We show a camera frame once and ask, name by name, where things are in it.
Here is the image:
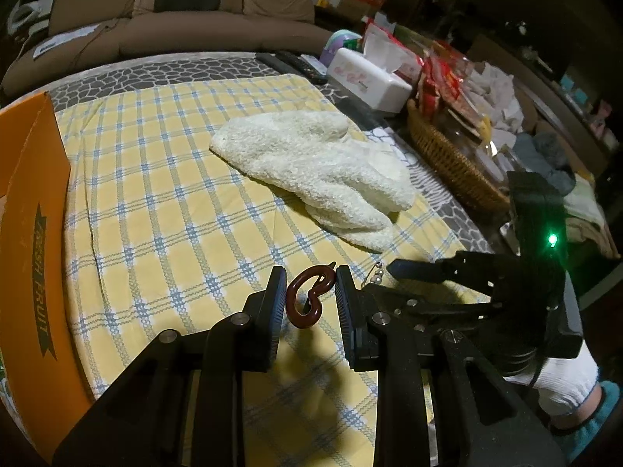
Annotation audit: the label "white fluffy towel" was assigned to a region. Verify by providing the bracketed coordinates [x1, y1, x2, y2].
[210, 110, 416, 253]

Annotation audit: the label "white gloved hand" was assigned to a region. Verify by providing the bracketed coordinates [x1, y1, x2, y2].
[505, 342, 602, 427]

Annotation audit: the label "orange cardboard fruit box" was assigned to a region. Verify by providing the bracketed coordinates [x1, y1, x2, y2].
[1, 93, 93, 461]

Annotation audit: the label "wicker basket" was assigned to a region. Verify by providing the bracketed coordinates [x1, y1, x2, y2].
[407, 99, 511, 214]

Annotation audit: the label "yellow plaid cloth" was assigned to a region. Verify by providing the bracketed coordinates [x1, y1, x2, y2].
[54, 75, 487, 466]

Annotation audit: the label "white tissue box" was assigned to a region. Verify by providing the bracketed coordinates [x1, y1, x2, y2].
[327, 47, 412, 114]

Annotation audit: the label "red packaged snacks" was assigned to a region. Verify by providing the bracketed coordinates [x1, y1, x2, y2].
[363, 20, 485, 128]

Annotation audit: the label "black remote control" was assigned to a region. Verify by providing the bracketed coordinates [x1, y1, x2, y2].
[255, 52, 327, 86]

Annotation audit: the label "purple green round container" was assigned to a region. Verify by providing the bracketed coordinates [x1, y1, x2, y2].
[320, 30, 362, 68]

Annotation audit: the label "grey pebble pattern tablecloth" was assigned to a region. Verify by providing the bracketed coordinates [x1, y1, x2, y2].
[40, 53, 492, 252]

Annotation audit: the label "white paper on sofa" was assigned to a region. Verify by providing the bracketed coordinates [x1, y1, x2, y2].
[33, 23, 100, 59]

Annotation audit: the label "brown sofa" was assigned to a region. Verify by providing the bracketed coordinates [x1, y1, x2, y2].
[1, 0, 331, 98]

